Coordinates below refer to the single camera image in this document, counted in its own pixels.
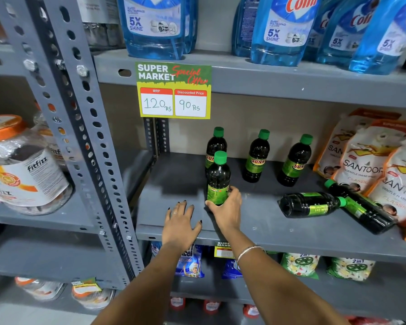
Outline person's right hand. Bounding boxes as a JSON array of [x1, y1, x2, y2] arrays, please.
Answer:
[[205, 186, 243, 236]]

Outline person's left hand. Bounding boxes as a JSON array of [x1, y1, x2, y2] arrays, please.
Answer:
[[162, 200, 203, 251]]

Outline dark bottle with green cap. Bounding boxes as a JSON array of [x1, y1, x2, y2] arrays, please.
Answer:
[[277, 134, 314, 187], [242, 129, 271, 183], [278, 192, 348, 219], [324, 179, 398, 235], [205, 127, 228, 170], [206, 151, 231, 206]]

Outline person's right forearm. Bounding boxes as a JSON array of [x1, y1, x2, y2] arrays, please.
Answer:
[[219, 229, 350, 325]]

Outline person's left forearm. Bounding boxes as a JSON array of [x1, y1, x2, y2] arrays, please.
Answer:
[[91, 243, 197, 325]]

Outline small shelf price tag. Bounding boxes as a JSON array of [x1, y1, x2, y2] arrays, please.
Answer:
[[213, 241, 235, 260], [71, 278, 103, 295]]

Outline blue detergent packet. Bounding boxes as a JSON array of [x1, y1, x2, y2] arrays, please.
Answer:
[[221, 259, 244, 280], [151, 241, 206, 279]]

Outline grey metal shelf rack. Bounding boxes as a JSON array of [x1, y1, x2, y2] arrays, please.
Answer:
[[30, 0, 406, 325], [0, 0, 153, 317]]

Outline green white packet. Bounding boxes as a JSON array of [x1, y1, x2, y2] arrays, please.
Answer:
[[280, 252, 321, 280], [326, 257, 376, 282]]

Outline clear jar with orange lid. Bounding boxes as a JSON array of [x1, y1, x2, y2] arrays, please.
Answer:
[[14, 276, 67, 302], [33, 111, 70, 168], [71, 280, 116, 311], [0, 114, 74, 216]]

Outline green yellow price sign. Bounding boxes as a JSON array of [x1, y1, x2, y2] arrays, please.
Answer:
[[135, 61, 212, 120]]

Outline row of blue cleaner bottles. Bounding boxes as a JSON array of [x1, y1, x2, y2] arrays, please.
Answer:
[[116, 0, 406, 76]]

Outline clear packaged goods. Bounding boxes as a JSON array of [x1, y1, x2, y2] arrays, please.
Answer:
[[76, 0, 126, 52]]

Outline silver bracelet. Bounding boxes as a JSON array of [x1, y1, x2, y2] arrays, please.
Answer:
[[236, 246, 266, 268]]

